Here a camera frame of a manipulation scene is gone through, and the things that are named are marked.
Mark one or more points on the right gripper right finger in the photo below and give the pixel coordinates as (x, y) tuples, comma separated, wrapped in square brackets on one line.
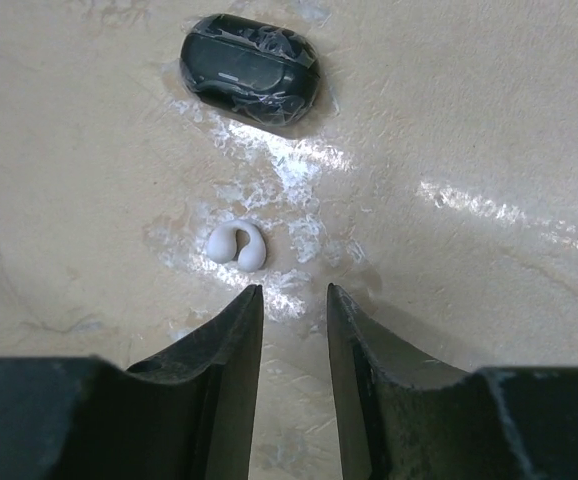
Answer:
[(402, 414)]

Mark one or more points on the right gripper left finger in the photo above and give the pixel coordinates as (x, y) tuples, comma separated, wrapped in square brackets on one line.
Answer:
[(186, 412)]

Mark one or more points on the white earbud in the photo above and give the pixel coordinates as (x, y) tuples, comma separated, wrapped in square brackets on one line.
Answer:
[(240, 241)]

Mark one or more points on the black earbud charging case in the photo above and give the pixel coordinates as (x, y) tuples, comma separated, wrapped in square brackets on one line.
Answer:
[(256, 71)]

